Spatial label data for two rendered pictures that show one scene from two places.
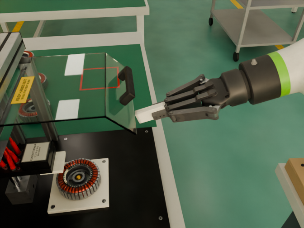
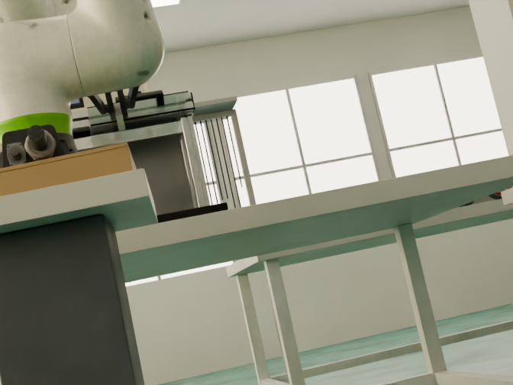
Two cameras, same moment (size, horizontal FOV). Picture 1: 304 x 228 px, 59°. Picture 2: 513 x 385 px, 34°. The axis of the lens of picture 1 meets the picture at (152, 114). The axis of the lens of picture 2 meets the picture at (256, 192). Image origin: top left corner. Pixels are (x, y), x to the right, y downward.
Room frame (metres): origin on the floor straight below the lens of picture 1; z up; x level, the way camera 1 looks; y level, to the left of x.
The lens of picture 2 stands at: (0.59, -1.83, 0.53)
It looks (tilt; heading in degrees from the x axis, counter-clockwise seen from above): 8 degrees up; 86
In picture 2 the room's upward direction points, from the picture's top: 12 degrees counter-clockwise
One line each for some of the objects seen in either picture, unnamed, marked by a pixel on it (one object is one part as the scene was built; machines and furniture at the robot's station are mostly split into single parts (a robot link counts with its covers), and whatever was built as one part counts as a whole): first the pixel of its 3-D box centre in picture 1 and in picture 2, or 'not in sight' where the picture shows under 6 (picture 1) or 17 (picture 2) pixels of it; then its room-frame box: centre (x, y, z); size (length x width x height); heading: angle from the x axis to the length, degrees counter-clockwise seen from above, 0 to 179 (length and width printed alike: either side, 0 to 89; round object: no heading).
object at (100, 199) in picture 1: (80, 183); not in sight; (0.41, 0.19, 0.78); 0.15 x 0.15 x 0.01; 7
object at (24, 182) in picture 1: (22, 185); not in sight; (0.39, 0.34, 0.80); 0.07 x 0.05 x 0.06; 7
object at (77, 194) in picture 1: (78, 178); not in sight; (0.41, 0.19, 0.80); 0.11 x 0.11 x 0.04
